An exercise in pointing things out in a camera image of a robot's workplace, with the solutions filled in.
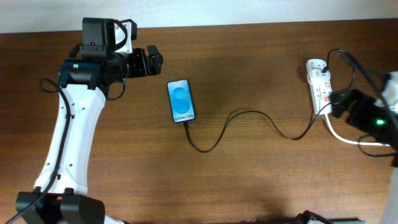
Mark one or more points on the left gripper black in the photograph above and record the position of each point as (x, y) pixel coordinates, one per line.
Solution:
(140, 68)

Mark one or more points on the blue screen Samsung smartphone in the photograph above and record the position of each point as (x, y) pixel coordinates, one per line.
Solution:
(181, 101)

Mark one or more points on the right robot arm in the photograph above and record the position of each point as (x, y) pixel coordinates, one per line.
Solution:
(368, 115)

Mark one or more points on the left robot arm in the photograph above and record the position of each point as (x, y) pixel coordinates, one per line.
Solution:
(104, 57)

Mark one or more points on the white USB charger adapter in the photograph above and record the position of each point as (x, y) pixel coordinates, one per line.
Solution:
(315, 73)

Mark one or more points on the white power strip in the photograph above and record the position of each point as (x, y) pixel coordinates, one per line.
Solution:
(320, 93)

